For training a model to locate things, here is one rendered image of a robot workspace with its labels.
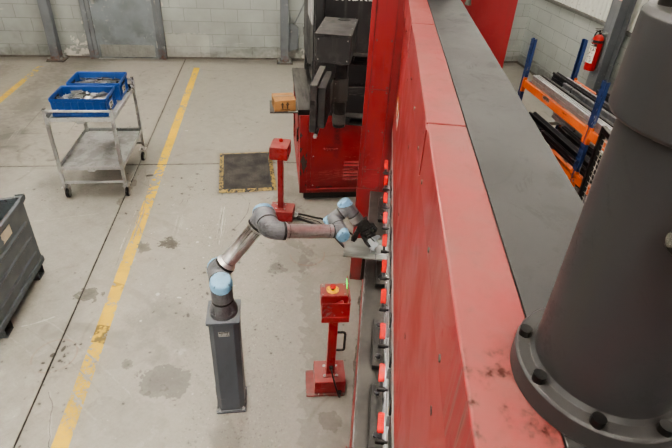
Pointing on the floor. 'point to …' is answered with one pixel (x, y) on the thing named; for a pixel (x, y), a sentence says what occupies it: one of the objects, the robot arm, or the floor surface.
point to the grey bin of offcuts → (16, 258)
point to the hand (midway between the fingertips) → (375, 247)
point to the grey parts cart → (98, 143)
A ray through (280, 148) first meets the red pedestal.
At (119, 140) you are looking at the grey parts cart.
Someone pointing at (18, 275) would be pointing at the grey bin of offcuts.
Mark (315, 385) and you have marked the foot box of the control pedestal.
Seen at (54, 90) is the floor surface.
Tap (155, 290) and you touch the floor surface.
